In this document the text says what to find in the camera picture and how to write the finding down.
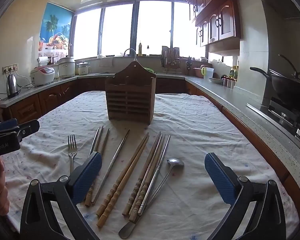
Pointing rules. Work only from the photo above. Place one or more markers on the pink plastic basin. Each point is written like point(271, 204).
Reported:
point(197, 72)

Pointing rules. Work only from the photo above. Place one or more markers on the small white electric pot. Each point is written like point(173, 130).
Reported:
point(83, 68)

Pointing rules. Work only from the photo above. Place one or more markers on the yellow dish soap bottle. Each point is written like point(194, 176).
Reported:
point(140, 50)

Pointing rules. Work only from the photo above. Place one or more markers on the wooden chopstick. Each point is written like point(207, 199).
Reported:
point(145, 180)
point(100, 140)
point(140, 175)
point(158, 155)
point(122, 174)
point(104, 142)
point(125, 180)

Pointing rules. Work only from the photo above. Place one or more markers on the white plate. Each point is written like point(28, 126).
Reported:
point(215, 80)

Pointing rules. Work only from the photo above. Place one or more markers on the gas stove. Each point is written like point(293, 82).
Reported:
point(287, 115)

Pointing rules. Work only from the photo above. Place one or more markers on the dish drying rack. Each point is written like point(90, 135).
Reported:
point(170, 58)

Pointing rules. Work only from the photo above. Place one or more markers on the metal fork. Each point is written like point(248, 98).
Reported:
point(72, 150)

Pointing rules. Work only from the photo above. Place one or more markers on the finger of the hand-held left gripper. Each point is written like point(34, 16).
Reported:
point(7, 124)
point(28, 128)

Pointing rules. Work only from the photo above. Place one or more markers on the wall socket strip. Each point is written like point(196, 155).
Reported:
point(10, 68)

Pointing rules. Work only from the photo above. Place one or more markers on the white floral tablecloth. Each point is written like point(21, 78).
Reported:
point(202, 130)

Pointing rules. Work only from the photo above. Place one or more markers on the person's left hand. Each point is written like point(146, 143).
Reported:
point(0, 192)

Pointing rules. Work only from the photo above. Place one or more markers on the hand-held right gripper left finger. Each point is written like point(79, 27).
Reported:
point(90, 175)

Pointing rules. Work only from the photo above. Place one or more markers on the yellow oil bottles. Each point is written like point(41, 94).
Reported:
point(233, 72)

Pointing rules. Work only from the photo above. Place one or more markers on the long metal spoon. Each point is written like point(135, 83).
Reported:
point(175, 163)

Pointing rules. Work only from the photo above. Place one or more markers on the wooden utensil holder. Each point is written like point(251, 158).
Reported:
point(130, 97)

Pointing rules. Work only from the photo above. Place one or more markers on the white and red rice cooker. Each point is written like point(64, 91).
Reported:
point(42, 76)

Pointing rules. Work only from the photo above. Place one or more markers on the wooden upper cabinets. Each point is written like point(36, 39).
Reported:
point(220, 17)

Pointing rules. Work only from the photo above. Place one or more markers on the steel electric kettle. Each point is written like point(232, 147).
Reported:
point(12, 86)

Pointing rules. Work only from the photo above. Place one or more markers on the tropical fruit wall poster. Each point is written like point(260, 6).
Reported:
point(56, 30)

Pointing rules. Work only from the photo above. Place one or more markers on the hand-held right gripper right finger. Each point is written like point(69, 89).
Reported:
point(218, 178)

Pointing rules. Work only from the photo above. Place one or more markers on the black wok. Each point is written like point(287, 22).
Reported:
point(287, 87)

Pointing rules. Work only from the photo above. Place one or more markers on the green and white pitcher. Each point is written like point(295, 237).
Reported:
point(207, 72)

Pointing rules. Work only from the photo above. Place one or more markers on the paper towel roll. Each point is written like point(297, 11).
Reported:
point(43, 61)

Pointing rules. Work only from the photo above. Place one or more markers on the wooden base cabinets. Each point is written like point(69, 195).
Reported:
point(52, 100)

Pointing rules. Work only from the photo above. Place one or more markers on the curved sink faucet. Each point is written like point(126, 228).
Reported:
point(130, 51)

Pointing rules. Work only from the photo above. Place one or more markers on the row of spice jars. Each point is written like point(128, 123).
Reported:
point(229, 82)

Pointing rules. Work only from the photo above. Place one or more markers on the white slow cooker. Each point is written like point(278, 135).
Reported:
point(67, 67)

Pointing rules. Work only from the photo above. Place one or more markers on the kitchen window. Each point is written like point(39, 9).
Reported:
point(150, 27)

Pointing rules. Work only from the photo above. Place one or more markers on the green plastic basket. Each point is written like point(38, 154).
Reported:
point(148, 70)

